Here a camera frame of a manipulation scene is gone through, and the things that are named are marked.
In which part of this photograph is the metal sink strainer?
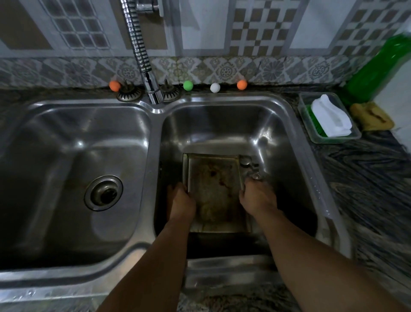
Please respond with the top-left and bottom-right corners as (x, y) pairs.
(116, 82), (143, 103)
(160, 79), (181, 103)

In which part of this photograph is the stainless steel double sink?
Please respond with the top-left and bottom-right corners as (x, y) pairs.
(0, 93), (352, 301)

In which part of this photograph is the white and green scrub brush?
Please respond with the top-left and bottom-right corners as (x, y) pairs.
(307, 94), (353, 138)

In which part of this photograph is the person's right forearm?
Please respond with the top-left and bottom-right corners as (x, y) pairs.
(254, 209), (410, 312)

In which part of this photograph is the clear plastic container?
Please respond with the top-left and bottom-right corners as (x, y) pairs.
(298, 91), (362, 144)

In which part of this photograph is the yellow sponge cloth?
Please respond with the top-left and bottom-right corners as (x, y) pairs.
(349, 102), (395, 132)

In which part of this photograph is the person's right hand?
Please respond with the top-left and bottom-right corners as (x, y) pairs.
(239, 177), (278, 216)

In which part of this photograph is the metal baking tray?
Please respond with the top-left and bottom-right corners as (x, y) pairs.
(182, 153), (255, 234)

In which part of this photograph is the green dish soap bottle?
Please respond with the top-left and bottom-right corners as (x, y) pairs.
(341, 34), (411, 107)

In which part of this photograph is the chrome flexible faucet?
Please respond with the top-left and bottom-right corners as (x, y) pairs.
(120, 0), (165, 105)

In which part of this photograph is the person's left forearm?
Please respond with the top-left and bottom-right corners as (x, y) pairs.
(96, 220), (192, 312)

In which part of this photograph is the person's left hand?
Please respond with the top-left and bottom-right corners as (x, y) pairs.
(167, 182), (197, 224)

